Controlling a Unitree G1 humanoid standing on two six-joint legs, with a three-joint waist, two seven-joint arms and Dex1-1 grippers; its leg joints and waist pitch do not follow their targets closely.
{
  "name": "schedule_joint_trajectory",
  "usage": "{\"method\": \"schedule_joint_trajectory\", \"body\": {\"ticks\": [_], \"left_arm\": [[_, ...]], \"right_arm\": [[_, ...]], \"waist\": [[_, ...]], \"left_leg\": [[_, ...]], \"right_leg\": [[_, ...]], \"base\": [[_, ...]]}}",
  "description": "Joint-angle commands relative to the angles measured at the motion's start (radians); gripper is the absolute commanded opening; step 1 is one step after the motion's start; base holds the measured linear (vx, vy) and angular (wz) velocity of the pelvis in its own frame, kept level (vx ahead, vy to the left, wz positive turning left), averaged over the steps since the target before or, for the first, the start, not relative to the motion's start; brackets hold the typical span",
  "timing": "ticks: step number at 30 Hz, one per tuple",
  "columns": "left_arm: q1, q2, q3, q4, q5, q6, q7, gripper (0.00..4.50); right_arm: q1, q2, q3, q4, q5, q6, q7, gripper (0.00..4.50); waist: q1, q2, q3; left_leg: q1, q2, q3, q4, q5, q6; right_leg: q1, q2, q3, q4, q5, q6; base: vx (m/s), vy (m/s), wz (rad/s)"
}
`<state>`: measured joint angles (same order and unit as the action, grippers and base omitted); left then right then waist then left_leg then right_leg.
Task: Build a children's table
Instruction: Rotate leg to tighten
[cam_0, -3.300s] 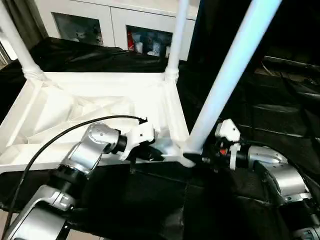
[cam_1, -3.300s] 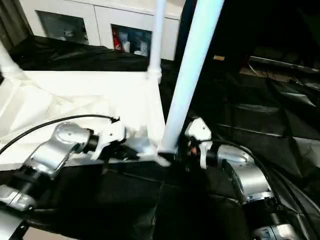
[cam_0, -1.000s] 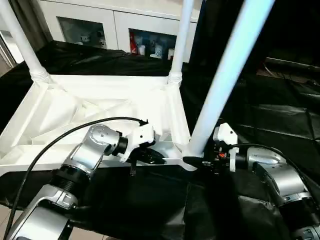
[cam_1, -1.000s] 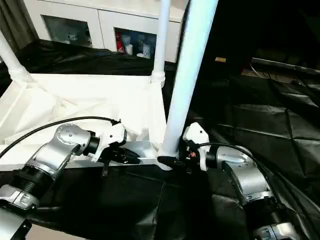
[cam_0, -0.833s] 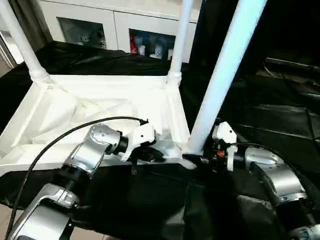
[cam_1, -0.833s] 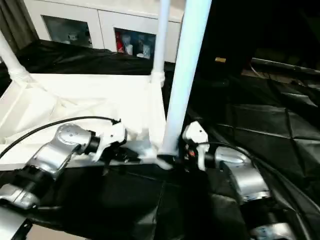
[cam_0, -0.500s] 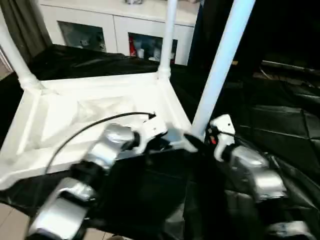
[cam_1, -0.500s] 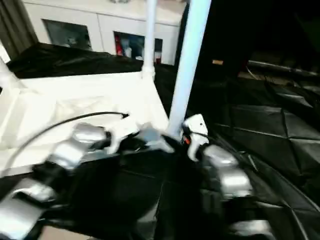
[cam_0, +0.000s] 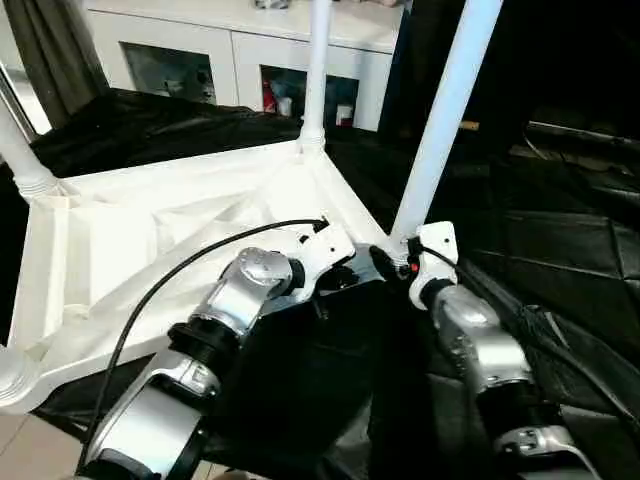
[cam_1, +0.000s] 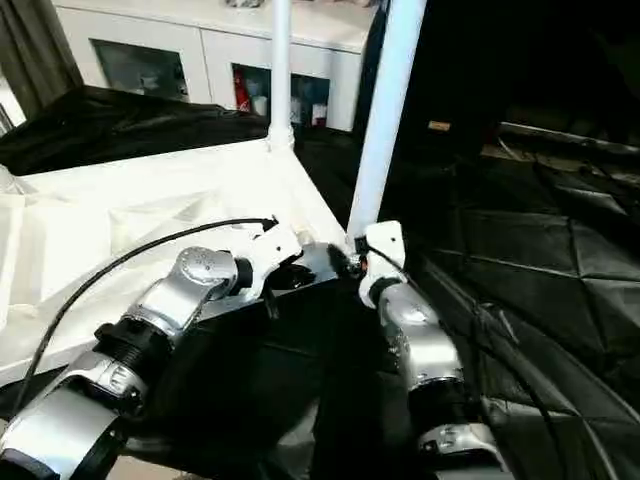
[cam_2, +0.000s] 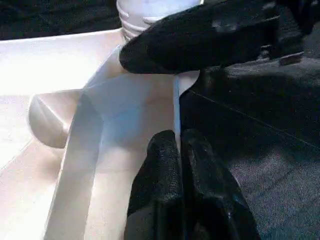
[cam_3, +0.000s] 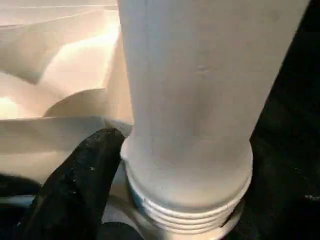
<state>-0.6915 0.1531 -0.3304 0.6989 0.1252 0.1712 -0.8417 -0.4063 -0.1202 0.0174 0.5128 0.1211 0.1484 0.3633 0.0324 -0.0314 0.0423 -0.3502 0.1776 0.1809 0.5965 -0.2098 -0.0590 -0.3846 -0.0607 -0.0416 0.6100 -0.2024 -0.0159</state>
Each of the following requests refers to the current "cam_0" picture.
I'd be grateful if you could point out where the white plastic table leg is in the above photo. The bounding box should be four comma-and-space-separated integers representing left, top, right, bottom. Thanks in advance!
298, 0, 334, 151
0, 344, 41, 409
0, 59, 59, 201
387, 0, 504, 266

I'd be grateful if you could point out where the white plastic table top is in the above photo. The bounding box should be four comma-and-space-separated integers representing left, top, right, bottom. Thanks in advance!
0, 139, 401, 416

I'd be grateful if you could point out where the black mat cloth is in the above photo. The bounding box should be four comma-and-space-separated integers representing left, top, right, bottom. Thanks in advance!
0, 89, 640, 480

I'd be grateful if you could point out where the long black rod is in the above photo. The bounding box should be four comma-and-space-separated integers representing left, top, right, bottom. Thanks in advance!
527, 119, 640, 146

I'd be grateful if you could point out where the dark tall cabinet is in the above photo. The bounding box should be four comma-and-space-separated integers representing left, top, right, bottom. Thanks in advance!
379, 0, 640, 146

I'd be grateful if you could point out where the white display cabinet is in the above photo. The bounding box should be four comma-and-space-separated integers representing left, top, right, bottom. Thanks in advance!
84, 0, 409, 132

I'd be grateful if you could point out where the grey curtain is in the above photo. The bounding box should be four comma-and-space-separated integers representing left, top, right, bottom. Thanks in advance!
4, 0, 109, 129

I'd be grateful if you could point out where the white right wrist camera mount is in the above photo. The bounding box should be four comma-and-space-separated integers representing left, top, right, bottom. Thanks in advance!
408, 220, 459, 311

